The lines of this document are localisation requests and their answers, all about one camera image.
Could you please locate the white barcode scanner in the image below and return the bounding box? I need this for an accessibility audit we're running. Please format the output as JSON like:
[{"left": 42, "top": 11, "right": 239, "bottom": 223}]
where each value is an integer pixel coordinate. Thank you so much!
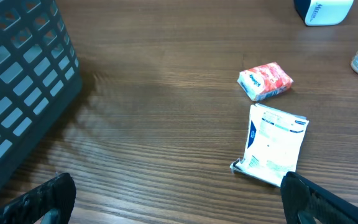
[{"left": 293, "top": 0, "right": 354, "bottom": 26}]

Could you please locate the dark mesh shopping basket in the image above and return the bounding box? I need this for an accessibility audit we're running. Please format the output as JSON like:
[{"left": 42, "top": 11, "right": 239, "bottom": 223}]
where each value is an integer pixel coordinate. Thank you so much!
[{"left": 0, "top": 0, "right": 82, "bottom": 190}]

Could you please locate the red Kleenex tissue pack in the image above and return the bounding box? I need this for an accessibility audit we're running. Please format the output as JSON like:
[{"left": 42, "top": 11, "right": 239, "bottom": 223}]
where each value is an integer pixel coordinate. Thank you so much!
[{"left": 237, "top": 62, "right": 293, "bottom": 101}]

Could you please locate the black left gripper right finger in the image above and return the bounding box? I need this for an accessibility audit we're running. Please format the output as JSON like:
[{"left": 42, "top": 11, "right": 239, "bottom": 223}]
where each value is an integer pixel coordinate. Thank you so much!
[{"left": 280, "top": 172, "right": 358, "bottom": 224}]

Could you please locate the white small packet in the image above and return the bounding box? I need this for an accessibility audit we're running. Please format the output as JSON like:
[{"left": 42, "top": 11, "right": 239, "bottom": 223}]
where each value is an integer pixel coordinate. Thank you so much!
[{"left": 230, "top": 103, "right": 309, "bottom": 187}]

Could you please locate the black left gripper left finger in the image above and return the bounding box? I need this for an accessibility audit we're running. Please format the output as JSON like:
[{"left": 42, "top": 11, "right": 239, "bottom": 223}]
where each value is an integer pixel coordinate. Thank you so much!
[{"left": 0, "top": 173, "right": 76, "bottom": 224}]

